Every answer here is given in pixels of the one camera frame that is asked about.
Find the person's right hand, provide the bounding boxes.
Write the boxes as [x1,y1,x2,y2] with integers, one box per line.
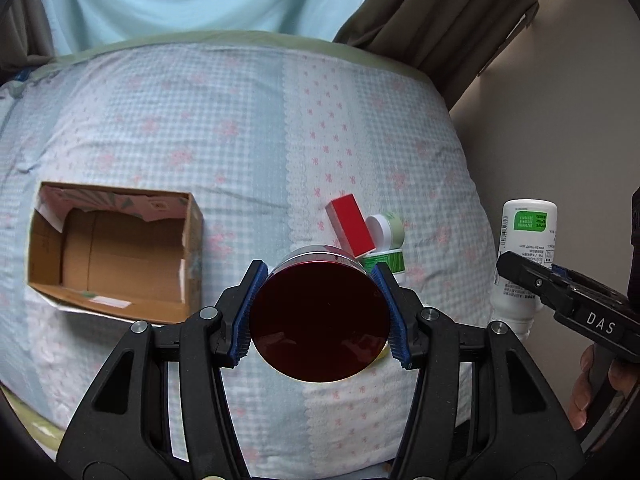
[566,343,640,432]

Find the open cardboard box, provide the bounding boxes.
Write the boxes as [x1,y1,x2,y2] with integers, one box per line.
[26,181,204,325]

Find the yellow tape roll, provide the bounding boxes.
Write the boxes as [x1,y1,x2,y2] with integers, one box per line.
[375,344,390,361]

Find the green label white jar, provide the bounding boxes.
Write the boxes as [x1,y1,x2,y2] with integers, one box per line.
[358,248,407,285]

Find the dark brown right curtain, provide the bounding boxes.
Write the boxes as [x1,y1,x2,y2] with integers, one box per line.
[335,0,539,106]

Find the white pill bottle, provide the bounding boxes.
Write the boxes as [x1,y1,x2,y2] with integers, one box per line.
[490,198,558,341]

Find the blue checkered floral bedsheet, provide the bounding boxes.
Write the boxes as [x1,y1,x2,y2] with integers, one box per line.
[1,34,495,427]

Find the dark brown left curtain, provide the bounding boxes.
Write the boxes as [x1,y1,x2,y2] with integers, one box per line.
[1,0,54,79]

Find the red round tin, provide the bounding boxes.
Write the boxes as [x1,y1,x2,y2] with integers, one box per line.
[250,245,390,384]

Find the dark brown curtain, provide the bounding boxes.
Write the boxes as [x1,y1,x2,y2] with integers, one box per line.
[335,0,539,106]
[1,0,54,79]

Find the red rectangular box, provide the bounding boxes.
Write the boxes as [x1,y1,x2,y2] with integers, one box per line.
[326,194,375,258]

